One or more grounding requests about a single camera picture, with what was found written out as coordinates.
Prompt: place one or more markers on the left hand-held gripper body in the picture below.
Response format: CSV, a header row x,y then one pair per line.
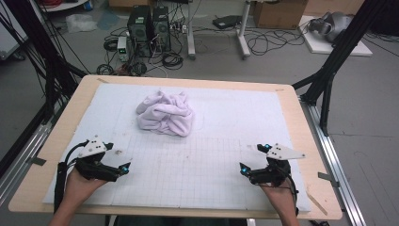
x,y
94,169

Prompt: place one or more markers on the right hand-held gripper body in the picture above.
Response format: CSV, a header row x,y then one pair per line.
x,y
273,172

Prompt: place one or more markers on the lavender cat-print towel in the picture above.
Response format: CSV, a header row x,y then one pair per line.
x,y
166,114

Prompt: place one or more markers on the person's left hand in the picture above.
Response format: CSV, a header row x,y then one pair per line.
x,y
80,188

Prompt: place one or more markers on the person's right hand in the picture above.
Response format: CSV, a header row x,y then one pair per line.
x,y
279,196

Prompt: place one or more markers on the white foam mat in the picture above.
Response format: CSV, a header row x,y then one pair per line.
x,y
194,163

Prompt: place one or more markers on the thin wooden stick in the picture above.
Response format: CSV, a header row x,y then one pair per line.
x,y
317,204

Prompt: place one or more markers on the black tape piece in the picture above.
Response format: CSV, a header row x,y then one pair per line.
x,y
38,161
327,178

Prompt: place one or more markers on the white power supply unit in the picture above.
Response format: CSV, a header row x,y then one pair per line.
x,y
122,48

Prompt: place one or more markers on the white floor board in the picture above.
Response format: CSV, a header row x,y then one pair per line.
x,y
320,47

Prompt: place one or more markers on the white desk leg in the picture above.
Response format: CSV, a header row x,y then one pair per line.
x,y
190,31
243,34

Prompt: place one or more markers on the large black computer tower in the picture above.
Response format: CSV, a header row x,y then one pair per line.
x,y
140,31

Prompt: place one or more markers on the clear plastic bag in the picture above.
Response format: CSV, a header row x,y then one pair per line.
x,y
81,22

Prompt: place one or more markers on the slim black computer tower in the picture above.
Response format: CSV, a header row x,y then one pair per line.
x,y
161,28

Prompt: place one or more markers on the black flat device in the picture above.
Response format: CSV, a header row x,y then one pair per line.
x,y
226,22

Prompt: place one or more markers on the brown cardboard box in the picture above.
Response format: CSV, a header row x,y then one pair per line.
x,y
279,14

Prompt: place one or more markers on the grey headset device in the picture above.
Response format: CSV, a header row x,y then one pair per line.
x,y
332,25

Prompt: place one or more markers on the aluminium rail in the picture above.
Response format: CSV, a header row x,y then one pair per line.
x,y
22,163
332,163

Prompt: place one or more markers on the black frame stand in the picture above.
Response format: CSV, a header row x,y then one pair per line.
x,y
51,72
338,53

